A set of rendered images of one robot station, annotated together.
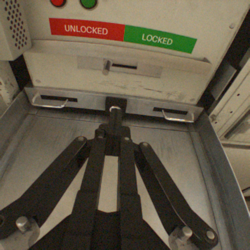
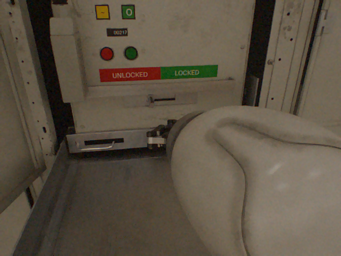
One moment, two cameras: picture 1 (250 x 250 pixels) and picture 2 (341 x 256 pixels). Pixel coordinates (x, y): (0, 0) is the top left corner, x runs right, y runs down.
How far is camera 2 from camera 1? 0.36 m
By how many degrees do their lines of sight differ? 22
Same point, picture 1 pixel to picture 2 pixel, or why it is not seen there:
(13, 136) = (62, 183)
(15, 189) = (82, 222)
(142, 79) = (182, 107)
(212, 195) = not seen: hidden behind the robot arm
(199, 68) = (225, 86)
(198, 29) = (216, 57)
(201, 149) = not seen: hidden behind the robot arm
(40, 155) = (99, 192)
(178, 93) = not seen: hidden behind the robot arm
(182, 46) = (207, 73)
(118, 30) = (156, 71)
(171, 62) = (202, 87)
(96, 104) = (142, 141)
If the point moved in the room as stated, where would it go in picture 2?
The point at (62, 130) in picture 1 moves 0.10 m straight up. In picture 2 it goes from (114, 170) to (110, 137)
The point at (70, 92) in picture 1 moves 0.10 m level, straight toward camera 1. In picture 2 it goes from (116, 132) to (130, 148)
